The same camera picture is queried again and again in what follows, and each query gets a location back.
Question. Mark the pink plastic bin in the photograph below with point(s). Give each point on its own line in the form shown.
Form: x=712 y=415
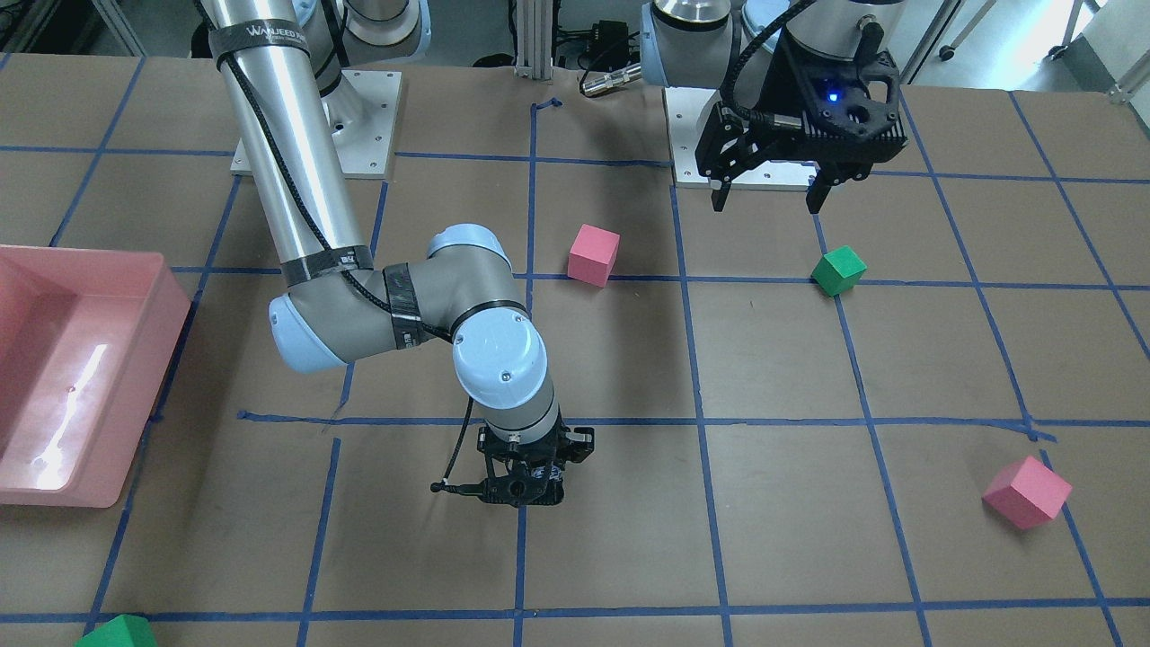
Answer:
x=86 y=340

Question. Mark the green cube near bin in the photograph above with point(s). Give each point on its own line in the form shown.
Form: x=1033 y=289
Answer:
x=121 y=631

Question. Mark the silver cable connector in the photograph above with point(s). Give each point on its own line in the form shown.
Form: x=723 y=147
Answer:
x=611 y=81

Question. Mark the pink cube far side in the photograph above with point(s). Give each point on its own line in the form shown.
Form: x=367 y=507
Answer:
x=1027 y=493

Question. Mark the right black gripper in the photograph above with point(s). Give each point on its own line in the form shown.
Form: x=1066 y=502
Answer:
x=578 y=440

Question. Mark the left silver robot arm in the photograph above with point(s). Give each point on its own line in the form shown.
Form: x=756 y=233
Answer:
x=688 y=43

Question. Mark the green cube near left arm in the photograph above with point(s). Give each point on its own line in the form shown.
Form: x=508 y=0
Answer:
x=838 y=271

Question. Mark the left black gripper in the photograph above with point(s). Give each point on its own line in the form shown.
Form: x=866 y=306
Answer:
x=774 y=92

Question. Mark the aluminium frame post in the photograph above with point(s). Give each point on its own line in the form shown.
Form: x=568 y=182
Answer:
x=534 y=39

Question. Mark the pink cube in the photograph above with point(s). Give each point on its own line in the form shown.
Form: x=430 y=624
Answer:
x=592 y=255
x=1027 y=493

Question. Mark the pink cube centre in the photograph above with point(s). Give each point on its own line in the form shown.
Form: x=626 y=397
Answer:
x=592 y=255

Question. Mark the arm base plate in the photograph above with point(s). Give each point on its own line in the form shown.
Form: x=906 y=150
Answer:
x=362 y=113
x=687 y=110

